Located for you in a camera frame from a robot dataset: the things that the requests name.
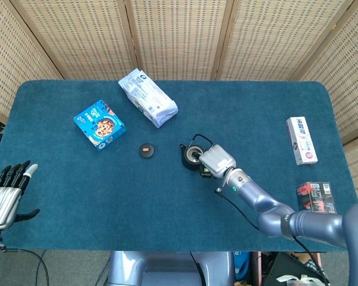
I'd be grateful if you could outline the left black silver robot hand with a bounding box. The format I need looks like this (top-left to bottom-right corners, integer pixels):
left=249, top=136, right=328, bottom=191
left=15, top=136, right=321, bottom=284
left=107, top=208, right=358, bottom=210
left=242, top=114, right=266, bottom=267
left=0, top=160, right=41, bottom=232

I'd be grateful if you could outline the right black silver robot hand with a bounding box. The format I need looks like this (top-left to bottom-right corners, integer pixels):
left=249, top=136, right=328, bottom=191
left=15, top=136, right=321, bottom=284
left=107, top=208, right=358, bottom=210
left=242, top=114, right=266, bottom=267
left=193, top=144, right=237, bottom=179

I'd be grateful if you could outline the black cast iron teapot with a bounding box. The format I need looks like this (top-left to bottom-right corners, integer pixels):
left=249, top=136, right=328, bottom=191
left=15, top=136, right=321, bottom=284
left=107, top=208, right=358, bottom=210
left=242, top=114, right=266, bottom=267
left=178, top=133, right=214, bottom=171

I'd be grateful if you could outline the black teapot lid orange knob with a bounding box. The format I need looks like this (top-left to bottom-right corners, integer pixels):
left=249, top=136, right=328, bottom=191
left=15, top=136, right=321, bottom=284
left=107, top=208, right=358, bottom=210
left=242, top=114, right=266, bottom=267
left=138, top=143, right=156, bottom=159

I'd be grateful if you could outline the white paper food bag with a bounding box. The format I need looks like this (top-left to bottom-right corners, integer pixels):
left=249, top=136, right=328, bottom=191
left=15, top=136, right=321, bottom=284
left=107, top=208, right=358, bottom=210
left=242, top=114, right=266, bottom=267
left=118, top=68, right=179, bottom=129

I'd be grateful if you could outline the white pink toothpaste box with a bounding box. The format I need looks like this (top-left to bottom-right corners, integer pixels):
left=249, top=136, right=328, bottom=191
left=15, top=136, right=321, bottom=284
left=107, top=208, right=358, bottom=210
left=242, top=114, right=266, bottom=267
left=285, top=116, right=319, bottom=166

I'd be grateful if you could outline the red black clear box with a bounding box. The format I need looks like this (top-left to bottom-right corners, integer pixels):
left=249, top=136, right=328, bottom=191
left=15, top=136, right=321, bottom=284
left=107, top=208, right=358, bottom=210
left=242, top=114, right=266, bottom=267
left=296, top=181, right=337, bottom=214

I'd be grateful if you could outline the blue carpet table mat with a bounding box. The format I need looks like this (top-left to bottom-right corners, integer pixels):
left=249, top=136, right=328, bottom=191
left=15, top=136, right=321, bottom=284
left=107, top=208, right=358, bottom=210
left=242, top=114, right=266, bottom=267
left=0, top=79, right=358, bottom=253

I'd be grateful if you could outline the blue packet under table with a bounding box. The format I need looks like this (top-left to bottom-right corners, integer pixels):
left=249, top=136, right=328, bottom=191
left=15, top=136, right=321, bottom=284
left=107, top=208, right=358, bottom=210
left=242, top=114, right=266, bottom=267
left=234, top=251, right=251, bottom=281

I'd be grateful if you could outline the grey-blue robot torso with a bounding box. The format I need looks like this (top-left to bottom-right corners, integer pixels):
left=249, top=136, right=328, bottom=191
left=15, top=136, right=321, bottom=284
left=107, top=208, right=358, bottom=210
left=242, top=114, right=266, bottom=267
left=107, top=251, right=236, bottom=286

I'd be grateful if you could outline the blue cookie box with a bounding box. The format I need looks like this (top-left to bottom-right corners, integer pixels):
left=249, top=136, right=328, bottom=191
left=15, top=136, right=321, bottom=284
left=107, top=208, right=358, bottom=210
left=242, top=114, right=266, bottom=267
left=73, top=99, right=127, bottom=152

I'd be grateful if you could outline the black case with white tape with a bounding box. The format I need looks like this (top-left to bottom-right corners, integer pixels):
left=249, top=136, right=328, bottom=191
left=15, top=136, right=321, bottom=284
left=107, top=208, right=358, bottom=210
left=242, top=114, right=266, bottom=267
left=262, top=251, right=332, bottom=286

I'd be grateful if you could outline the woven bamboo folding screen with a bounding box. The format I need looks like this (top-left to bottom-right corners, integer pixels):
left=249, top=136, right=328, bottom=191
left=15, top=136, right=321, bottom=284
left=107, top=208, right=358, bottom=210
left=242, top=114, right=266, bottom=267
left=0, top=0, right=358, bottom=206

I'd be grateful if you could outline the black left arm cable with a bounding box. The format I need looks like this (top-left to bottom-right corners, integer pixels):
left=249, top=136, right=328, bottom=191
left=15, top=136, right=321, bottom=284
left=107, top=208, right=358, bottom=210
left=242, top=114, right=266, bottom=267
left=0, top=245, right=50, bottom=286

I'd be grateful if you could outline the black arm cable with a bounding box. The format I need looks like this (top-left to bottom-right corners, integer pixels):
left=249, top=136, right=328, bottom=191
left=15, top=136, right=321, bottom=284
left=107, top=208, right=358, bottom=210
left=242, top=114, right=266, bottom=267
left=216, top=187, right=331, bottom=286
left=0, top=245, right=50, bottom=286

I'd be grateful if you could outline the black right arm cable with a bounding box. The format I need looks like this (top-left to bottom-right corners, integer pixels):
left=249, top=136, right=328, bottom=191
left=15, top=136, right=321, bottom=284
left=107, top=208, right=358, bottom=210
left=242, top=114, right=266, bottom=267
left=216, top=187, right=331, bottom=286

